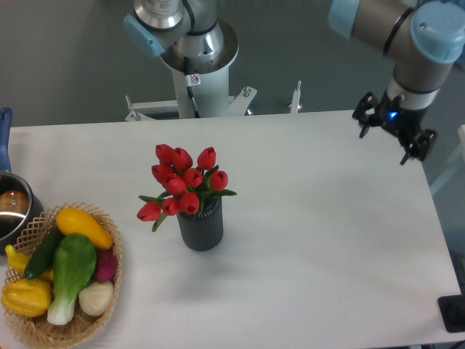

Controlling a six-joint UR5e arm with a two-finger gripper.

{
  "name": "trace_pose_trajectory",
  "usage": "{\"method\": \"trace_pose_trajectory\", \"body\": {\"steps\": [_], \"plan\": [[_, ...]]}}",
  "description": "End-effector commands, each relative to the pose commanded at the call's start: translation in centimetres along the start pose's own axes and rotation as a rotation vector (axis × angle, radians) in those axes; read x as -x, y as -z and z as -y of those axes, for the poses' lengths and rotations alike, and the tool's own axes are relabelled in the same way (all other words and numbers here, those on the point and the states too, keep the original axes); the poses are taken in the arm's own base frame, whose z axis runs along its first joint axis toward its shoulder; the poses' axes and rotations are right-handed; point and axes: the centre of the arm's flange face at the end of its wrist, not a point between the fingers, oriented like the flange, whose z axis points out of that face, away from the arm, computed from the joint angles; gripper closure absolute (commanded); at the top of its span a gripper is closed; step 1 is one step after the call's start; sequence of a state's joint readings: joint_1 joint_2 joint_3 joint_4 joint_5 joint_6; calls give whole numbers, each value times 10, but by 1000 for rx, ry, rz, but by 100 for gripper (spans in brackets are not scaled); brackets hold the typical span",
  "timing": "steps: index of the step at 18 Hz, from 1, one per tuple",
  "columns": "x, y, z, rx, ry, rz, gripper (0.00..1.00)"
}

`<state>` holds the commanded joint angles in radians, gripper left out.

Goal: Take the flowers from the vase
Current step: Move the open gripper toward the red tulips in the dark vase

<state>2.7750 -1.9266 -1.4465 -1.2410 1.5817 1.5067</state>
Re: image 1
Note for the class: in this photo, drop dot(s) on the yellow bell pepper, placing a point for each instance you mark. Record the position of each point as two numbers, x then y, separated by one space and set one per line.
27 298

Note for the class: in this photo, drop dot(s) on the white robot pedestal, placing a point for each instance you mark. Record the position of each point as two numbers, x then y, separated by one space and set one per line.
200 70

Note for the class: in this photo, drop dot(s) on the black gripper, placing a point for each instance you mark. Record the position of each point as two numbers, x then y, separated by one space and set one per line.
403 123

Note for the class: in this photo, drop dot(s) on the dark ribbed vase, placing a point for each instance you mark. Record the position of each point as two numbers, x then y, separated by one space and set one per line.
204 231

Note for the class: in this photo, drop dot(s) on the white garlic bulb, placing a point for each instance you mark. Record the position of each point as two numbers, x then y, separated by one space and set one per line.
95 298

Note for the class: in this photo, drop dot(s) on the red tulip bouquet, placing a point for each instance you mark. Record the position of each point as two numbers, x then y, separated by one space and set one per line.
190 186

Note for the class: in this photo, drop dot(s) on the black device at edge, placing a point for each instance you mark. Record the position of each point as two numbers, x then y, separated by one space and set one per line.
452 312

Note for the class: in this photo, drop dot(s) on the woven wicker basket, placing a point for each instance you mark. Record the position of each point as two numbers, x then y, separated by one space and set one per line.
22 332

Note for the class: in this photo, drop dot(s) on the dark green cucumber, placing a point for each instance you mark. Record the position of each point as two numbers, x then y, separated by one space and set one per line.
42 258

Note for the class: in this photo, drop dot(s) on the green bok choy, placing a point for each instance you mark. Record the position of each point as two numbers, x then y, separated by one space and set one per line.
73 266

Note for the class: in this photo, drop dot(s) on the small yellow pepper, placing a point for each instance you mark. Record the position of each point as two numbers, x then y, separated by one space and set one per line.
18 261

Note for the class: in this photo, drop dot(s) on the blue handled saucepan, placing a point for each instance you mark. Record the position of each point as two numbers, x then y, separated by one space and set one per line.
19 204

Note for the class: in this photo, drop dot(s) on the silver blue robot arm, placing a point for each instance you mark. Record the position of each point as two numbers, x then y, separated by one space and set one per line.
424 42

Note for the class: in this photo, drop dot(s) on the yellow squash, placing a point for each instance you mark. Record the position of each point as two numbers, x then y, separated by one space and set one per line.
72 221

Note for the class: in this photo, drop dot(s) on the purple red vegetable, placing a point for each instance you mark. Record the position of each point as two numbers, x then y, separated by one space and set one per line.
106 266

